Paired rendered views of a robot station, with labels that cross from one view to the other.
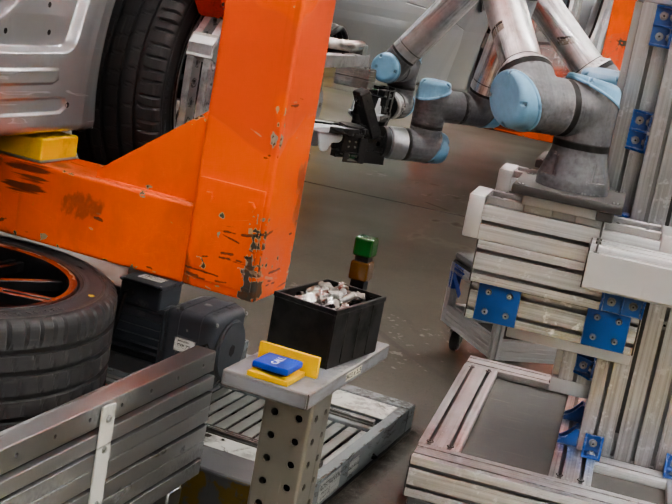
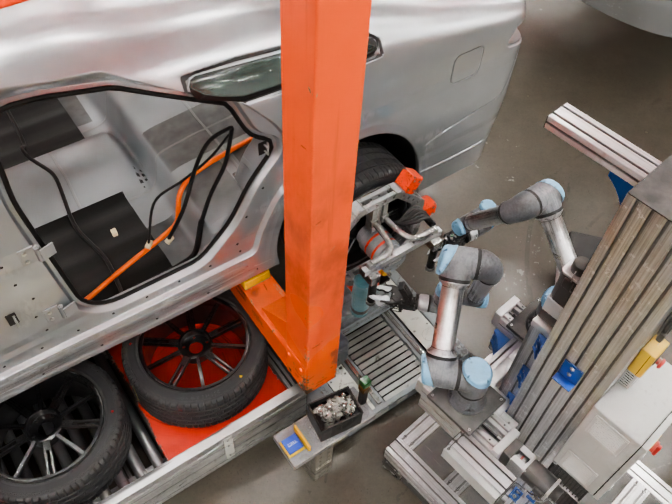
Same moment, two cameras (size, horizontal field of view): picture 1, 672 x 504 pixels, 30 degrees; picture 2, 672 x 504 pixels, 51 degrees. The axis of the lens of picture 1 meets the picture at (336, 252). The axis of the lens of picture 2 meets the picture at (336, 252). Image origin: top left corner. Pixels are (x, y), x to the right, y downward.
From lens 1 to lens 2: 2.57 m
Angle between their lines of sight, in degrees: 47
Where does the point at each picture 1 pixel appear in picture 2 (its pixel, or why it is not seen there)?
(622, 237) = (475, 437)
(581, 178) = (460, 407)
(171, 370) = (271, 408)
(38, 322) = (203, 404)
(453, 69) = not seen: outside the picture
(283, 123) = (307, 354)
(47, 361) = (210, 411)
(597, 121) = (469, 392)
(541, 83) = (435, 374)
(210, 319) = not seen: hidden behind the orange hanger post
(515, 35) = (438, 337)
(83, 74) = (265, 255)
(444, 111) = not seen: hidden behind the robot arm
